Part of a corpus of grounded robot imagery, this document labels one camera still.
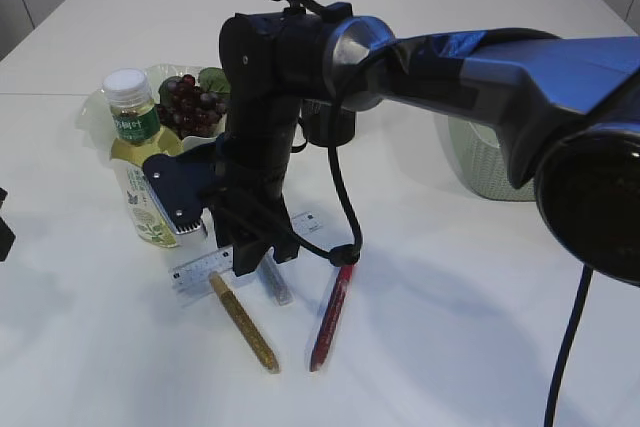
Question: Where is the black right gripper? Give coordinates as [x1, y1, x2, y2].
[211, 96, 301, 277]

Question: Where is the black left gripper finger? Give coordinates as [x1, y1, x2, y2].
[0, 217, 15, 262]

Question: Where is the silver glitter pen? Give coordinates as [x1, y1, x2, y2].
[259, 250, 293, 306]

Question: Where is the gold glitter pen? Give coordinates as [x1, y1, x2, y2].
[209, 272, 280, 374]

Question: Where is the clear plastic ruler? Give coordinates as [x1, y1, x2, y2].
[170, 212, 322, 303]

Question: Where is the red glitter pen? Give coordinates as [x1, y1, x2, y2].
[309, 264, 355, 372]

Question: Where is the purple grape bunch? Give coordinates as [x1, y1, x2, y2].
[156, 67, 231, 140]

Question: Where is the yellow tea bottle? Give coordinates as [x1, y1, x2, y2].
[101, 68, 200, 249]

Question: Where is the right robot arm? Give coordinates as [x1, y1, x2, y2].
[213, 3, 639, 285]

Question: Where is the black mesh pen holder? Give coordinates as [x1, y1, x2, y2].
[301, 99, 356, 147]

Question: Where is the green wavy plastic plate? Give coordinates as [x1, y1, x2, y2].
[76, 64, 231, 152]

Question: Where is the green woven plastic basket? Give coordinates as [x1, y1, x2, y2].
[448, 117, 535, 202]

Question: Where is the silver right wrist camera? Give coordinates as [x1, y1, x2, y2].
[142, 140, 221, 246]

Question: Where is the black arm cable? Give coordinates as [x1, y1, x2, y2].
[254, 0, 596, 427]

